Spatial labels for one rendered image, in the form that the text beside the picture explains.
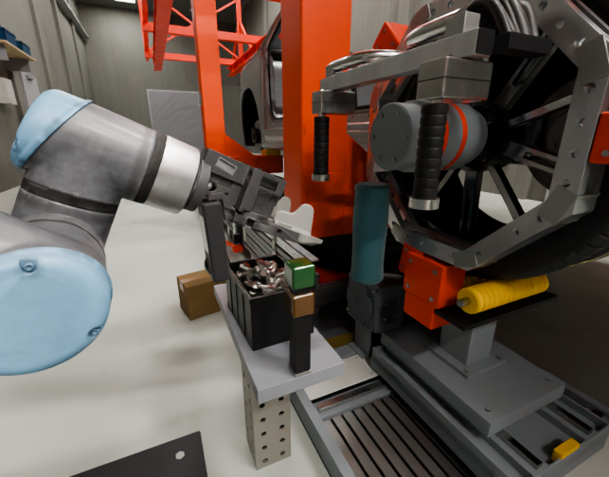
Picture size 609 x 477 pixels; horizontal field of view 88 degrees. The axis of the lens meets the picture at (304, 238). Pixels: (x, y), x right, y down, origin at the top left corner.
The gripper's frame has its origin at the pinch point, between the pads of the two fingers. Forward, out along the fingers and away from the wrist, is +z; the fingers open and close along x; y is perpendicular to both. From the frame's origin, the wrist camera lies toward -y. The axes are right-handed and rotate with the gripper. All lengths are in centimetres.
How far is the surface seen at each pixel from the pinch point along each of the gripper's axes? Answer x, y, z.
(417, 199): -11.9, 12.1, 8.1
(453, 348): 2, -17, 65
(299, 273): -4.4, -4.9, -1.3
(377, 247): 12.4, 2.6, 30.0
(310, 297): -4.6, -8.4, 2.4
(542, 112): -10, 38, 33
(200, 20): 235, 108, -3
